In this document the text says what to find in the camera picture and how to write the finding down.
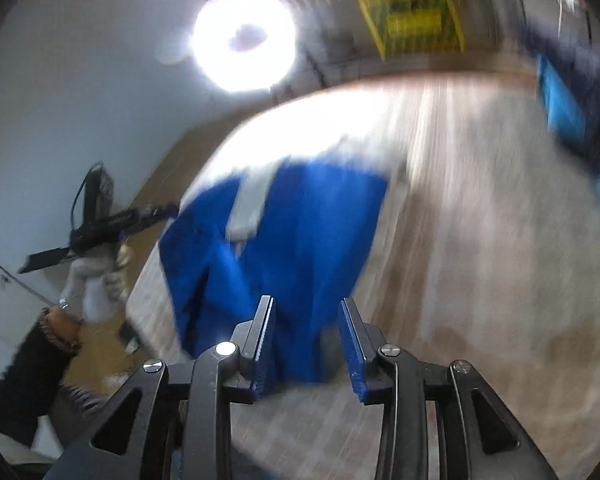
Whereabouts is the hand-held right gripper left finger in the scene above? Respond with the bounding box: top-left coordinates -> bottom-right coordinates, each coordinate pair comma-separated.
45,295 -> 277,480

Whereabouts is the person's zebra print clothing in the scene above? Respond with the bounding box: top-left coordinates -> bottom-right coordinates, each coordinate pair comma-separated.
45,380 -> 116,441

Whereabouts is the person's left hand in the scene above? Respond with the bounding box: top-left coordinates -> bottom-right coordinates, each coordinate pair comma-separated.
59,242 -> 132,323

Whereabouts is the ring light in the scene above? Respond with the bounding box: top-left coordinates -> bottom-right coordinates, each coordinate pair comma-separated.
190,0 -> 298,93

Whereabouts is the yellow patterned box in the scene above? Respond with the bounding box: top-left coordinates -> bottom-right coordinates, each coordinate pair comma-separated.
357,0 -> 467,58

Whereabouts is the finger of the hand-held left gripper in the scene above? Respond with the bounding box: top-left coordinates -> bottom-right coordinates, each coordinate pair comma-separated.
125,199 -> 182,235

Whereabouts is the black device on floor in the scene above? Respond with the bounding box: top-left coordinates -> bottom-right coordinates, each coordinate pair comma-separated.
116,321 -> 142,355

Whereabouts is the grey and blue jacket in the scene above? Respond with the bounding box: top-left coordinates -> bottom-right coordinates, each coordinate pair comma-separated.
155,132 -> 411,386

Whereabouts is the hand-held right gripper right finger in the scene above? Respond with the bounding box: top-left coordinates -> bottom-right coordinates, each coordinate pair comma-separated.
338,297 -> 561,480

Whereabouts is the folded light blue jacket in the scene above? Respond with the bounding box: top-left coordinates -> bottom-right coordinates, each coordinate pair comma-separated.
535,52 -> 600,221

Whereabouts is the person's left forearm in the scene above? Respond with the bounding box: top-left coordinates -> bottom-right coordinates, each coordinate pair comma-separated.
0,305 -> 83,421

